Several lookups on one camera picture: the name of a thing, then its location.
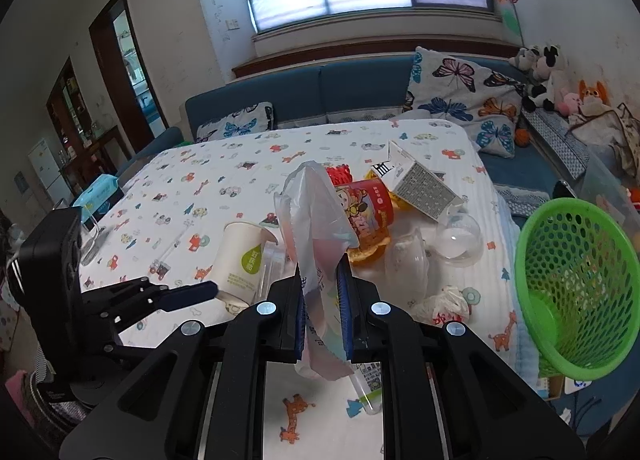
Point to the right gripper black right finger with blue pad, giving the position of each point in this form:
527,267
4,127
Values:
375,331

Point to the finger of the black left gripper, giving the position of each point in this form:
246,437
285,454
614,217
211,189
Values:
186,296

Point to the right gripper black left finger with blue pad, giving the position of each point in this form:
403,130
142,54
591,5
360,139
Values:
269,331

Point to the clear bottle yellow label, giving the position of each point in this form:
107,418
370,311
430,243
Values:
366,379

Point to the white paper cup green logo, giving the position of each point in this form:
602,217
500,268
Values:
238,262

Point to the red white wrapper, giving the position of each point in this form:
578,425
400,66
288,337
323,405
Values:
439,309

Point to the clear plastic bag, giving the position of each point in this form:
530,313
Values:
316,234

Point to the red cartoon snack cup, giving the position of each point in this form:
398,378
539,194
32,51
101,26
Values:
369,210

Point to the white grey patterned box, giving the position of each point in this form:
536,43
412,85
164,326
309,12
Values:
411,181

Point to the clear plastic cup wrapper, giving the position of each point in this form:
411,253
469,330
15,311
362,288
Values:
406,271

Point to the orange yellow snack wrapper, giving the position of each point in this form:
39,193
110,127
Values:
360,257

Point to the clear round plastic lid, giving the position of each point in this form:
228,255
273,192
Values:
459,241

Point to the cartoon print white tablecloth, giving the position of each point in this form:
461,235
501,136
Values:
170,224

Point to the red fringed decoration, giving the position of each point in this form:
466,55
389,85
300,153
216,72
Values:
339,175

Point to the white refrigerator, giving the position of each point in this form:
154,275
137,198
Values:
49,174

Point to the small butterfly print pillow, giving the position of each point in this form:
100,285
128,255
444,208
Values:
253,119

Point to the green plastic mesh basket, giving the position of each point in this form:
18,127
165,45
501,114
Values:
577,281

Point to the small orange ball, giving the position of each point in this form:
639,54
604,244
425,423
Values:
521,137

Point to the large butterfly print pillow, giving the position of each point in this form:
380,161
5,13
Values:
485,102

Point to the blue patterned folded cloth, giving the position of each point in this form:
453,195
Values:
557,139

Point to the clear plastic toy bin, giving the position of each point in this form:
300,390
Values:
601,188

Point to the pink plush toy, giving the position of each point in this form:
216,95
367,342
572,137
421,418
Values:
569,105

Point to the grey white plush toy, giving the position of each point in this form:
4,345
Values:
526,58

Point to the beige patterned garment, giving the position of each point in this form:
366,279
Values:
611,134

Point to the black white cow plush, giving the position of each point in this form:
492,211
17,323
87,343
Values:
546,76

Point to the orange fox plush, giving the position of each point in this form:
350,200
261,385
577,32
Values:
593,94

